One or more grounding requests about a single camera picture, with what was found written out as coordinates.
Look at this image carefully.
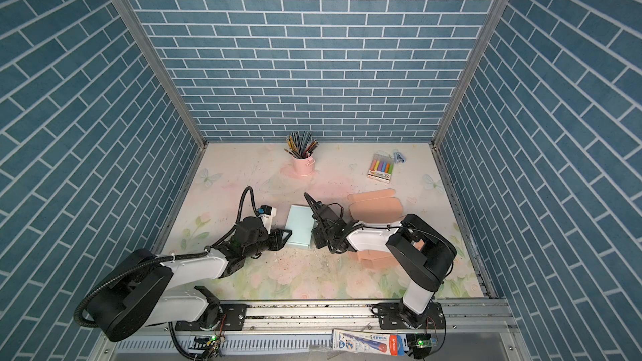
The light blue paper box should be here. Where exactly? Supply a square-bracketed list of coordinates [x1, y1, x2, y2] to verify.
[285, 205, 315, 249]

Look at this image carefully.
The pack of coloured markers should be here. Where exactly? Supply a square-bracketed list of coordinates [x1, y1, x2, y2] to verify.
[367, 154, 394, 183]

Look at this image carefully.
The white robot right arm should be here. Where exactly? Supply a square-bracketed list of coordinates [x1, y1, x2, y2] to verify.
[304, 192, 457, 328]

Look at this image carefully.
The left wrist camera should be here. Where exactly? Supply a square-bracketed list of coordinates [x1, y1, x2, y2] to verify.
[258, 205, 277, 233]

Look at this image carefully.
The pink flat paper box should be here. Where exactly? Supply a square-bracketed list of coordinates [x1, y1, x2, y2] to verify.
[348, 188, 405, 270]

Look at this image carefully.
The left aluminium corner post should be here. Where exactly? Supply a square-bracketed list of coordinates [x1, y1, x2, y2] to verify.
[87, 0, 207, 149]

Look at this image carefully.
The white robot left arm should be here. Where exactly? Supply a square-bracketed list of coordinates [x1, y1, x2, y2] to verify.
[73, 206, 293, 342]

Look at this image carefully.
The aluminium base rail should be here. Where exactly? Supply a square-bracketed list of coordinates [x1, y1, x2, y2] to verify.
[134, 298, 518, 334]

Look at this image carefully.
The white toothpaste style box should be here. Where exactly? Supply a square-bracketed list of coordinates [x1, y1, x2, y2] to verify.
[332, 329, 406, 356]

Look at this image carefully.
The pink metal pencil bucket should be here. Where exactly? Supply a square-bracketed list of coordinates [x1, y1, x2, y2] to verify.
[292, 156, 315, 177]

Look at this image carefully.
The aluminium corner post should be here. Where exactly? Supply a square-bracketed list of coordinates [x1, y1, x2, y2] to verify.
[432, 0, 530, 147]
[87, 0, 207, 149]

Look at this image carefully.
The bundle of coloured pencils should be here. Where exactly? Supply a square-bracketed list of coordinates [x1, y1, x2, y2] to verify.
[285, 131, 319, 160]

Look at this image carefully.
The right aluminium corner post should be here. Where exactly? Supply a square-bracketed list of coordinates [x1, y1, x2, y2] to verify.
[432, 0, 530, 147]

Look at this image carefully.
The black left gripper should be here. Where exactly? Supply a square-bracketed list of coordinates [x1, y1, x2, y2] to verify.
[244, 229, 295, 261]

